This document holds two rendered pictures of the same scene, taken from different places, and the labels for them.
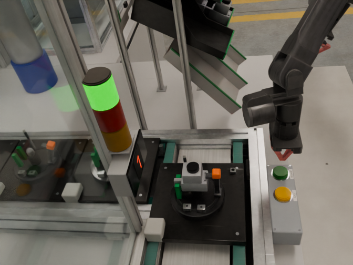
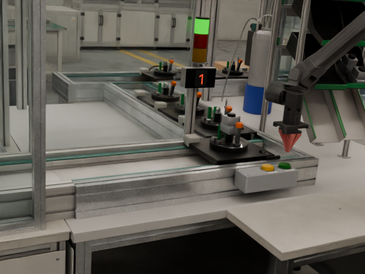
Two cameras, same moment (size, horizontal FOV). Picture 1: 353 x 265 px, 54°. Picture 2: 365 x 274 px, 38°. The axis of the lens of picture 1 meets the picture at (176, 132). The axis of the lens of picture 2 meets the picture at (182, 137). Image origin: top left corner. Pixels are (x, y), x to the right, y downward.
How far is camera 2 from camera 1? 1.50 m
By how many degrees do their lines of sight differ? 48
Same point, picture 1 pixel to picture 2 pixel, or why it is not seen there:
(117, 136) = (195, 51)
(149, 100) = (299, 143)
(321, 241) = (264, 211)
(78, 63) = (198, 8)
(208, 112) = (321, 162)
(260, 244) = (221, 167)
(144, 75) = not seen: hidden behind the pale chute
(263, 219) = (240, 166)
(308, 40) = (314, 57)
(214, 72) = (327, 116)
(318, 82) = not seen: outside the picture
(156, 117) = not seen: hidden behind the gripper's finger
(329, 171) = (333, 210)
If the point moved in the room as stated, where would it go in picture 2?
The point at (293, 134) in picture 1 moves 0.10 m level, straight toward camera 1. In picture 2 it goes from (288, 120) to (259, 120)
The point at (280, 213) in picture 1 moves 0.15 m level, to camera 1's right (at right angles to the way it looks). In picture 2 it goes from (252, 169) to (288, 185)
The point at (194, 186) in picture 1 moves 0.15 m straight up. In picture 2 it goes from (225, 126) to (229, 85)
